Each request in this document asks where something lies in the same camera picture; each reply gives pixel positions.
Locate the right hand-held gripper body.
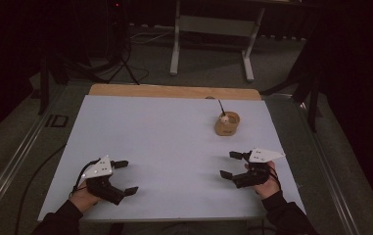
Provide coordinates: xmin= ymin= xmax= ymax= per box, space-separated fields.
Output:
xmin=232 ymin=147 xmax=286 ymax=189

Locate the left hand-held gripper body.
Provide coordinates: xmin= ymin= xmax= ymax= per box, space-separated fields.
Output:
xmin=80 ymin=155 xmax=127 ymax=207

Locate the round wooden pen holder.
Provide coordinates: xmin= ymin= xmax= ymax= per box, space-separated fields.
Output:
xmin=213 ymin=111 xmax=241 ymax=137

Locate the thin black pen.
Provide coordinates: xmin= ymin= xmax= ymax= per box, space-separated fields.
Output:
xmin=217 ymin=99 xmax=227 ymax=118

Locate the person's right hand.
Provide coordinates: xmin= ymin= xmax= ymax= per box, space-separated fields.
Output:
xmin=244 ymin=160 xmax=281 ymax=200

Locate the person's left hand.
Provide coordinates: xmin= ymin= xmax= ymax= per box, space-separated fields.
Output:
xmin=69 ymin=180 xmax=102 ymax=213

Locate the white table mat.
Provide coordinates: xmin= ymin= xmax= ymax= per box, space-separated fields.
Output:
xmin=37 ymin=94 xmax=306 ymax=223

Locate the black metal stand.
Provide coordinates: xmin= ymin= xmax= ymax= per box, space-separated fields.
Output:
xmin=260 ymin=62 xmax=323 ymax=133

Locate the black tripod stand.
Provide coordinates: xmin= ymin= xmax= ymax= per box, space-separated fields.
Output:
xmin=107 ymin=0 xmax=141 ymax=86

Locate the left hand-held gripper cable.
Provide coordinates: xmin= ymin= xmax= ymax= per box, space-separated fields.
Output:
xmin=70 ymin=158 xmax=101 ymax=197

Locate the hand-held gripper cable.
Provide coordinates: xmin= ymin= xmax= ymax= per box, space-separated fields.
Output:
xmin=70 ymin=158 xmax=101 ymax=197
xmin=267 ymin=162 xmax=283 ymax=191

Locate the right hand-held gripper cable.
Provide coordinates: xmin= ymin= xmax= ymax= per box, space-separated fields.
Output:
xmin=267 ymin=162 xmax=283 ymax=191

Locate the black floor cable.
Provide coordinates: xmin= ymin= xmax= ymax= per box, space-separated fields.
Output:
xmin=13 ymin=143 xmax=68 ymax=235

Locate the black rectangular floor frame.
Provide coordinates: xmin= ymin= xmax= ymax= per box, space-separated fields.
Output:
xmin=45 ymin=114 xmax=70 ymax=128

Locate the metal floor rail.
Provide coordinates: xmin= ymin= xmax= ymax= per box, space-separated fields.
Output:
xmin=291 ymin=97 xmax=362 ymax=235
xmin=0 ymin=87 xmax=68 ymax=226

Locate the white metal desk frame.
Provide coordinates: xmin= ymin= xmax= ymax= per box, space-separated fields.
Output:
xmin=169 ymin=0 xmax=266 ymax=82

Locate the white floor cable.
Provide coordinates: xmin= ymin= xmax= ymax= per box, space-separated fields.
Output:
xmin=129 ymin=29 xmax=175 ymax=46

